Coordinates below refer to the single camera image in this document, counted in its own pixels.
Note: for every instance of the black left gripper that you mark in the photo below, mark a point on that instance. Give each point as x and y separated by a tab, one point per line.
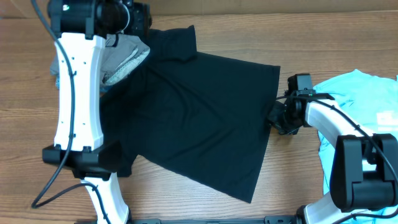
140	25

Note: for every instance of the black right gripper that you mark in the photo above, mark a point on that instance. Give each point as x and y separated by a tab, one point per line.
273	120

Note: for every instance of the black t-shirt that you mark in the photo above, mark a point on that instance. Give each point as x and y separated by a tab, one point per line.
196	114

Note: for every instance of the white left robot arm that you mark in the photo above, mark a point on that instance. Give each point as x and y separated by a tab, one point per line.
79	29

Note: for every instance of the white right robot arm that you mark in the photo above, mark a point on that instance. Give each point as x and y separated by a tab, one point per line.
364	168

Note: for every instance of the grey folded shorts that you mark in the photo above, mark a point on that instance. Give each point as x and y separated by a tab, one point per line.
102	62

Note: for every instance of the blue denim folded garment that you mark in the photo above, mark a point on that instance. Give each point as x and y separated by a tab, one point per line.
102	89

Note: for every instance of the light blue t-shirt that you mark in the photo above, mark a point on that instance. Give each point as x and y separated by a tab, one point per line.
369	100

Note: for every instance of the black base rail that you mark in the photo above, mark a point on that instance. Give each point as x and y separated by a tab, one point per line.
214	221

